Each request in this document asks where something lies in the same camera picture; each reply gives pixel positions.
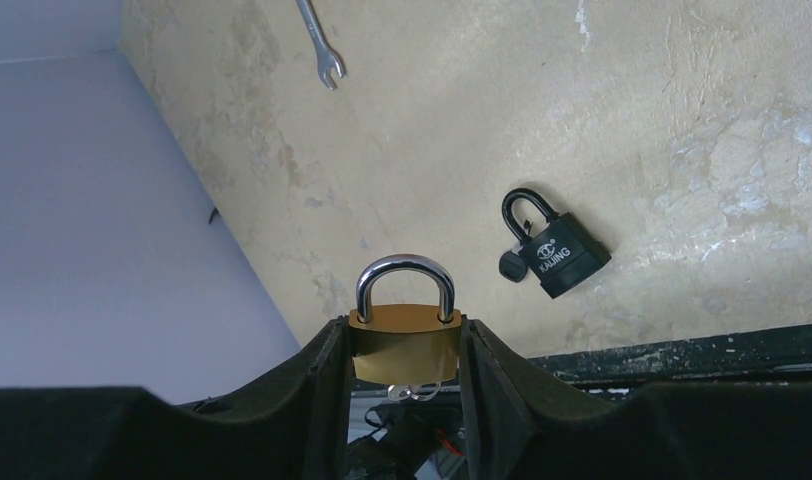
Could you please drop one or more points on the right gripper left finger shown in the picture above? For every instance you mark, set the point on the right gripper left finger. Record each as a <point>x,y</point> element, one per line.
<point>289,423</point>

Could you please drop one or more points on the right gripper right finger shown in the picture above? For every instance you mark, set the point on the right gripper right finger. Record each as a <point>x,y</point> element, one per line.
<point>512,407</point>

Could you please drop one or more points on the brass padlock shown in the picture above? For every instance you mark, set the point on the brass padlock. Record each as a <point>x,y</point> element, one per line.
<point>405,344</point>

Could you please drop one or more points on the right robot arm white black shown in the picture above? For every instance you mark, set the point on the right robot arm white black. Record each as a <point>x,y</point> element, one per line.
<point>410,438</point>

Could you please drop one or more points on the black hex key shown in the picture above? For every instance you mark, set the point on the black hex key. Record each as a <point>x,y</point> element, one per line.
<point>213,214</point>

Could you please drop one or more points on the black padlock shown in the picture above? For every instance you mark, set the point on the black padlock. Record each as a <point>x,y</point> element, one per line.
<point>563,254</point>

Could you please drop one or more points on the silver open-end wrench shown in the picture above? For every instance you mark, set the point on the silver open-end wrench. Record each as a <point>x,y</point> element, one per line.
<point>328,60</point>

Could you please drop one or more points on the black mounting base plate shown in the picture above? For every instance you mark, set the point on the black mounting base plate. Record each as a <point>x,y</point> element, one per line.
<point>776,356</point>

